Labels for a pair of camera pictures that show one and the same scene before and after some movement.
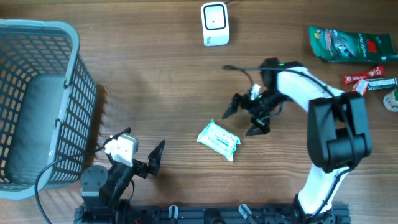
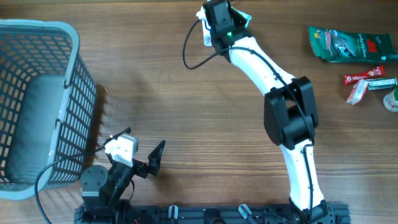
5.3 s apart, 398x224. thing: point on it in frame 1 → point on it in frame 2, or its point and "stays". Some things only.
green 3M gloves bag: [337, 45] stays
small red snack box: [361, 85] stays
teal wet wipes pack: [220, 139] → [240, 17]
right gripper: [264, 124] → [229, 7]
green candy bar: [382, 83] stays
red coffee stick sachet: [351, 79] stays
